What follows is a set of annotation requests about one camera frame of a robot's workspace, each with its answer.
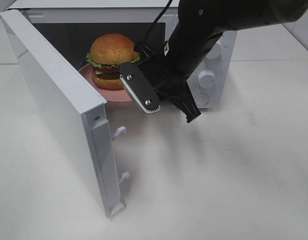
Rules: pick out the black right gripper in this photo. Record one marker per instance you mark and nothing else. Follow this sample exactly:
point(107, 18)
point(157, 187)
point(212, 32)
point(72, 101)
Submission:
point(168, 71)

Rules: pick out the burger with lettuce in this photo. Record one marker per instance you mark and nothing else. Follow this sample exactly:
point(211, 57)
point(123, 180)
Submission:
point(106, 55)

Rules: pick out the pink round plate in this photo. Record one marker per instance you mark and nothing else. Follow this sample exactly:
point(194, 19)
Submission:
point(108, 94)

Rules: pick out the lower white microwave knob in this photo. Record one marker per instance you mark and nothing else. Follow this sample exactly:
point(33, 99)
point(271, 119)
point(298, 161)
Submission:
point(206, 79)

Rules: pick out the round white door button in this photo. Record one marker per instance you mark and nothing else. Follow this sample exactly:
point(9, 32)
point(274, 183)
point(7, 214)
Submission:
point(202, 99)

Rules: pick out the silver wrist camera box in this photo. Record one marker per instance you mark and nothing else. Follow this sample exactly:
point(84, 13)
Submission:
point(139, 88)

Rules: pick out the white microwave door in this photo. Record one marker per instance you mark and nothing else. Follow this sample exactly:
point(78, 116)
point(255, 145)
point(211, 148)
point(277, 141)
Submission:
point(73, 110)

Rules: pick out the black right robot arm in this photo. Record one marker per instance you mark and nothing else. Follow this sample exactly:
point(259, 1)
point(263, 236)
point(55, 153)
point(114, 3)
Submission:
point(201, 23)

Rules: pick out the white microwave knob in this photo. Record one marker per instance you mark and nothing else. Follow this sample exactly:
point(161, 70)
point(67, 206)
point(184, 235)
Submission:
point(216, 50)
point(206, 79)

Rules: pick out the upper white microwave knob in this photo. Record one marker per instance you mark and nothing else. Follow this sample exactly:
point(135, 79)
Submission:
point(216, 50)

